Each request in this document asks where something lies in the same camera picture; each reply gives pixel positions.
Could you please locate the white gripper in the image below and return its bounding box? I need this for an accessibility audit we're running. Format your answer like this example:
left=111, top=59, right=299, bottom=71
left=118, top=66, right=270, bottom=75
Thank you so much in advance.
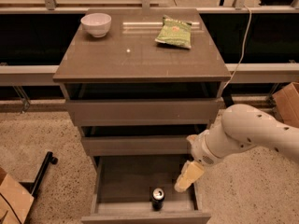
left=174, top=130, right=223, bottom=192

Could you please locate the dark pepsi can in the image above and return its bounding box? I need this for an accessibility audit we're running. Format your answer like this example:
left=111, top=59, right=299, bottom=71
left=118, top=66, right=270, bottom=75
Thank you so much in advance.
left=151, top=188, right=165, bottom=211

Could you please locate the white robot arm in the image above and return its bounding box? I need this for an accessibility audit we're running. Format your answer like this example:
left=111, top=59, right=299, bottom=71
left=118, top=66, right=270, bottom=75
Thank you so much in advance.
left=174, top=104, right=299, bottom=192

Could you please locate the grey open bottom drawer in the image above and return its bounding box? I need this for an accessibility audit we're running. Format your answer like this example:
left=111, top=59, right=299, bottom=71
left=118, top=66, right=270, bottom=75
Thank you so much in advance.
left=81, top=155, right=211, bottom=224

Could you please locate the grey drawer cabinet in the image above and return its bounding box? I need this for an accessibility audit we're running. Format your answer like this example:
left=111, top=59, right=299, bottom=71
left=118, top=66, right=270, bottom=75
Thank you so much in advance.
left=52, top=7, right=232, bottom=173

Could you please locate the grey middle drawer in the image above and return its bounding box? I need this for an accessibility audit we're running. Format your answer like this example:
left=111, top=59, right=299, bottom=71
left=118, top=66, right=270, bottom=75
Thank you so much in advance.
left=81, top=125, right=206, bottom=156

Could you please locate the grey top drawer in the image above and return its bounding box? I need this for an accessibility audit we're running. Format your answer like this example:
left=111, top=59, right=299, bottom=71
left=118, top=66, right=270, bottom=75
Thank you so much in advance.
left=64, top=91, right=221, bottom=127

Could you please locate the cardboard box right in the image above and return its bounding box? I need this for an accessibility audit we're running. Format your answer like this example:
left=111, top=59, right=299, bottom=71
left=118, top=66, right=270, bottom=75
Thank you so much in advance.
left=273, top=82, right=299, bottom=128

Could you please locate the cardboard box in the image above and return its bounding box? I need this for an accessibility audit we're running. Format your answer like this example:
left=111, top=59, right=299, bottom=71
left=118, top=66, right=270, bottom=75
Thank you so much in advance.
left=0, top=167, right=34, bottom=224
left=273, top=82, right=299, bottom=128

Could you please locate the green chip bag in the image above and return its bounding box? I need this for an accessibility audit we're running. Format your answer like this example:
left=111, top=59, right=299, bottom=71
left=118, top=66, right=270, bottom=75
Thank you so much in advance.
left=155, top=15, right=192, bottom=49

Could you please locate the white ceramic bowl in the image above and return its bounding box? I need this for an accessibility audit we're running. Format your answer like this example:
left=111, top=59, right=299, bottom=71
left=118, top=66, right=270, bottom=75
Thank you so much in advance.
left=80, top=13, right=112, bottom=37

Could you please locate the black caster leg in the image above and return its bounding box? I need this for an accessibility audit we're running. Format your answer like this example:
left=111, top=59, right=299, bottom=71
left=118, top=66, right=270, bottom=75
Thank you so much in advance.
left=21, top=151, right=58, bottom=197

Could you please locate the cardboard box bottom left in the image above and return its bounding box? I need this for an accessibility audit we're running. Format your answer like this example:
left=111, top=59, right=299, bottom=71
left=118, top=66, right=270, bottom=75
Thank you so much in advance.
left=0, top=167, right=34, bottom=224

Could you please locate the white cable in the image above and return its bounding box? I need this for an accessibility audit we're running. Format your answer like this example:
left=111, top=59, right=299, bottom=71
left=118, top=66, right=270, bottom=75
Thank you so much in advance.
left=221, top=5, right=252, bottom=91

